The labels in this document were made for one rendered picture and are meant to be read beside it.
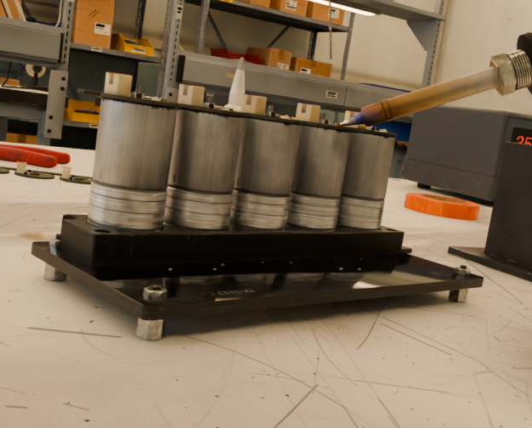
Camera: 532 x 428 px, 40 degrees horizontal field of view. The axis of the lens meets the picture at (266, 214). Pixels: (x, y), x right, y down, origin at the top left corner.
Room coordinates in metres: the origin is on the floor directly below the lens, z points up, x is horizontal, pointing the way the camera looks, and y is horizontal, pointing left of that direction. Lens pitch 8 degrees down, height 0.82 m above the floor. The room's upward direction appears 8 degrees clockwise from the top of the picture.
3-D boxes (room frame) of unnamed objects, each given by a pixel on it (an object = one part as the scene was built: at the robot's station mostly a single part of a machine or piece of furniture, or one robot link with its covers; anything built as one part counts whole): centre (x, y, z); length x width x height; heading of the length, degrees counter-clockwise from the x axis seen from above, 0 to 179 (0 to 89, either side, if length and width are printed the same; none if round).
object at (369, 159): (0.31, -0.04, 0.79); 0.02 x 0.02 x 0.05
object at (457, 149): (0.81, -0.24, 0.80); 0.15 x 0.12 x 0.10; 25
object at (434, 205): (0.60, -0.14, 0.76); 0.06 x 0.06 x 0.01
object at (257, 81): (3.15, -0.13, 0.90); 1.30 x 0.06 x 0.12; 124
